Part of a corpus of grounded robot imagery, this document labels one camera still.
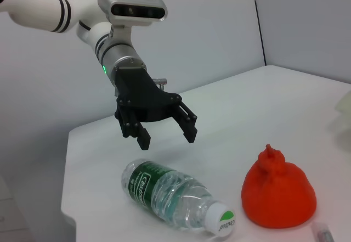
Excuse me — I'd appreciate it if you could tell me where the clear green-label water bottle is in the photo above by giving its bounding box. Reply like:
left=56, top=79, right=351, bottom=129
left=120, top=158, right=236, bottom=236

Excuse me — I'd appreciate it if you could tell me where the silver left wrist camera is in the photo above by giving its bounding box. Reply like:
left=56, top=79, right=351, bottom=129
left=98, top=0, right=168, bottom=43

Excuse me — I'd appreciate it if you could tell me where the orange knitted toy fruit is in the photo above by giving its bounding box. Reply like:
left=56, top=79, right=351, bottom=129
left=241, top=143, right=318, bottom=229

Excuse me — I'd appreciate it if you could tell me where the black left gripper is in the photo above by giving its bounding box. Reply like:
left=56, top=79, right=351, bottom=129
left=114, top=66, right=199, bottom=151

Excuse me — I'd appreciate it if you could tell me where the translucent wavy glass fruit plate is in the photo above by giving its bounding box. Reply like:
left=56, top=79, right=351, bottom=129
left=327, top=89, right=351, bottom=151

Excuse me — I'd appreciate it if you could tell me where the grey marker pen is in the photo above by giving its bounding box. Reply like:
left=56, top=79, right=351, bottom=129
left=312, top=221, right=334, bottom=242

